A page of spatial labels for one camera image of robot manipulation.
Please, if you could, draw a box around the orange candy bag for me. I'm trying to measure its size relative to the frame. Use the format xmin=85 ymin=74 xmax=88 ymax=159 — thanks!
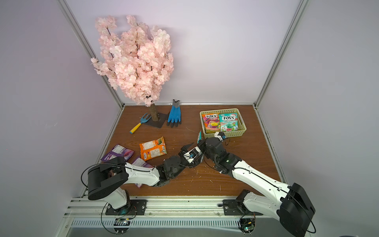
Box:
xmin=139 ymin=137 xmax=167 ymax=161
xmin=202 ymin=113 xmax=220 ymax=134

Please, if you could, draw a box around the teal candy bag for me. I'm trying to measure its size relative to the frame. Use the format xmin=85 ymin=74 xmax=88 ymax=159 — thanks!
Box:
xmin=197 ymin=131 xmax=202 ymax=143
xmin=219 ymin=113 xmax=238 ymax=132

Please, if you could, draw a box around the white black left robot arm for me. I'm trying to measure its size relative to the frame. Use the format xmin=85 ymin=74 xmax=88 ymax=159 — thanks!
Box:
xmin=84 ymin=144 xmax=203 ymax=209

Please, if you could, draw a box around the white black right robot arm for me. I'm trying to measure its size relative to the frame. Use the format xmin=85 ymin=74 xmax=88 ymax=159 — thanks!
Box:
xmin=197 ymin=137 xmax=315 ymax=237

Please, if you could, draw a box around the light green plastic basket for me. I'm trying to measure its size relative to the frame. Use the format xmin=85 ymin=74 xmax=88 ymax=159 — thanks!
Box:
xmin=199 ymin=108 xmax=247 ymax=138

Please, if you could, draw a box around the purple candy bag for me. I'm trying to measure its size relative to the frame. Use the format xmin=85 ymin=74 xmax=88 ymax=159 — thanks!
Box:
xmin=100 ymin=144 xmax=135 ymax=162
xmin=131 ymin=158 xmax=157 ymax=188

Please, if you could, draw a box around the blue black garden glove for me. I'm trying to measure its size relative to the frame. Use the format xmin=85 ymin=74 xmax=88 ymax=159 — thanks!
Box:
xmin=167 ymin=99 xmax=182 ymax=128

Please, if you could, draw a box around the teal yellow garden fork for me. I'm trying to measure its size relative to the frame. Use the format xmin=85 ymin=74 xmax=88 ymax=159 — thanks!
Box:
xmin=129 ymin=113 xmax=151 ymax=134

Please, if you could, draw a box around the left green circuit board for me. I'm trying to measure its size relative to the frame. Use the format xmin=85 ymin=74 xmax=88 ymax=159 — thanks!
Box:
xmin=113 ymin=218 xmax=131 ymax=235

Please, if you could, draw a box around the green circuit board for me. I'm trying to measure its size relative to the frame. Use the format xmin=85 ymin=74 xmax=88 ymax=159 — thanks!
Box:
xmin=113 ymin=218 xmax=131 ymax=235
xmin=238 ymin=218 xmax=256 ymax=234

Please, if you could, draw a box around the right green circuit board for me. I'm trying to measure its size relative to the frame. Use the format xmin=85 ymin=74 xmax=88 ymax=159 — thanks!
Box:
xmin=238 ymin=218 xmax=256 ymax=234

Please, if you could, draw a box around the pink blossom artificial tree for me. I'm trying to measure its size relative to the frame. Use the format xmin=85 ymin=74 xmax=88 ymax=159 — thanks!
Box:
xmin=91 ymin=15 xmax=174 ymax=121

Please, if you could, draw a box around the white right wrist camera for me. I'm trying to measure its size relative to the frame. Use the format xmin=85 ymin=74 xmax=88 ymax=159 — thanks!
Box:
xmin=214 ymin=132 xmax=227 ymax=142

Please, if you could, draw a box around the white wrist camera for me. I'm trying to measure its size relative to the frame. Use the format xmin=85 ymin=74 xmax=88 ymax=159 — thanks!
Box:
xmin=184 ymin=147 xmax=204 ymax=166
xmin=214 ymin=132 xmax=227 ymax=142

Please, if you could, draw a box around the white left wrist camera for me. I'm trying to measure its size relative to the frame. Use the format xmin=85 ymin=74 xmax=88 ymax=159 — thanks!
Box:
xmin=184 ymin=147 xmax=204 ymax=166

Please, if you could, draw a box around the dark metal tree base plate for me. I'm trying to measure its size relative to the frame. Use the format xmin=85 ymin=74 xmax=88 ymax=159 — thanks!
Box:
xmin=145 ymin=113 xmax=168 ymax=128

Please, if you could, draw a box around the aluminium mounting rail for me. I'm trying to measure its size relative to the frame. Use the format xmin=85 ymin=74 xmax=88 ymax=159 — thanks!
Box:
xmin=56 ymin=195 xmax=314 ymax=237

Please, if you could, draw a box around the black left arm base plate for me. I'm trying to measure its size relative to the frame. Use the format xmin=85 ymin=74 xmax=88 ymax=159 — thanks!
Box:
xmin=105 ymin=199 xmax=148 ymax=216

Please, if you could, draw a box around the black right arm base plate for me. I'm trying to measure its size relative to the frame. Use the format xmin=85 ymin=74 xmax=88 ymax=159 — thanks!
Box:
xmin=218 ymin=199 xmax=263 ymax=216

